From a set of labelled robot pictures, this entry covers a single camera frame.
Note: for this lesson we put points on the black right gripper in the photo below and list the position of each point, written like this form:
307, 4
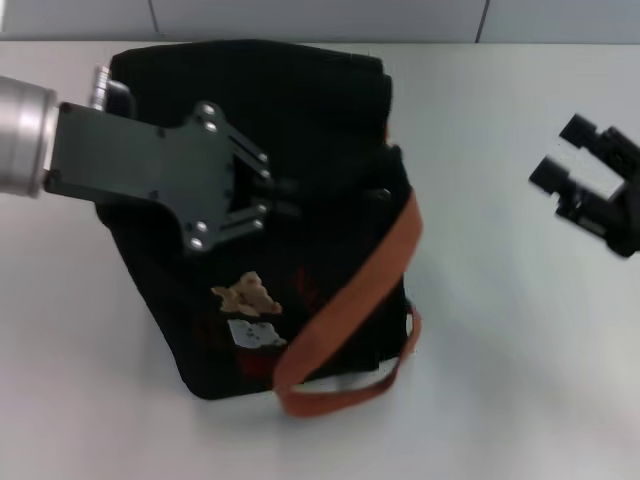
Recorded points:
631, 210

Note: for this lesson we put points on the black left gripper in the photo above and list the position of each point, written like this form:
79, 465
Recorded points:
130, 165

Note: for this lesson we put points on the silver main zipper pull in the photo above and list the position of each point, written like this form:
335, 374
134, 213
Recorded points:
382, 195

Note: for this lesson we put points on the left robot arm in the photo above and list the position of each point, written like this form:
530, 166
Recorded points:
22, 135

